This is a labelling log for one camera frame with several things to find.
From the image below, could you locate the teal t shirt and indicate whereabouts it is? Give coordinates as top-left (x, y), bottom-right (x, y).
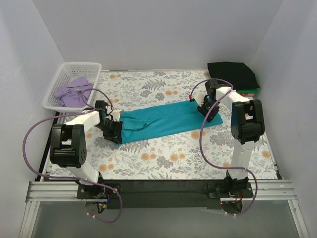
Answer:
top-left (118, 101), bottom-right (223, 144)

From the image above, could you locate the white plastic basket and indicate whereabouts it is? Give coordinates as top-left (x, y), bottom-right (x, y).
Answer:
top-left (42, 62), bottom-right (102, 113)

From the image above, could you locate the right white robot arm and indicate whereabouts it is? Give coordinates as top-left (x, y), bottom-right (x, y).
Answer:
top-left (191, 79), bottom-right (265, 198)

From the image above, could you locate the floral table mat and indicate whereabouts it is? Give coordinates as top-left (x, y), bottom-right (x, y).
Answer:
top-left (49, 70), bottom-right (276, 180)

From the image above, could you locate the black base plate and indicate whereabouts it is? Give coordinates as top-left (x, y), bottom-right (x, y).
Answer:
top-left (77, 179), bottom-right (255, 209)

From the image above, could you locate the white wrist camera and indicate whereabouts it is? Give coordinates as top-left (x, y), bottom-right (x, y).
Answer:
top-left (110, 110), bottom-right (124, 122)
top-left (190, 93), bottom-right (205, 107)

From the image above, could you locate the aluminium frame rail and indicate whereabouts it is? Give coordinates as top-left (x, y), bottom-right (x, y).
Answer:
top-left (20, 179), bottom-right (309, 238)

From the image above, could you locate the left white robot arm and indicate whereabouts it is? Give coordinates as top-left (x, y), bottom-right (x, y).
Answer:
top-left (50, 100), bottom-right (123, 198)

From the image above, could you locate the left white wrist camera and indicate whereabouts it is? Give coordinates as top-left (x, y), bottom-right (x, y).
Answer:
top-left (110, 110), bottom-right (124, 122)

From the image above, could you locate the black folded t shirt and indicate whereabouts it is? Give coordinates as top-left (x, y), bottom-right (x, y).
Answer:
top-left (207, 61), bottom-right (260, 90)

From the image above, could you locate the purple t shirt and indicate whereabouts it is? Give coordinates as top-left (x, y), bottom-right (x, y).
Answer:
top-left (54, 76), bottom-right (94, 108)

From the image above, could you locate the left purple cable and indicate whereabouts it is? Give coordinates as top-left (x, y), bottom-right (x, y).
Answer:
top-left (22, 88), bottom-right (123, 223)

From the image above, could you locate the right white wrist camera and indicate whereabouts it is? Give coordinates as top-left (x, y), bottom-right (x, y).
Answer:
top-left (190, 93), bottom-right (205, 107)

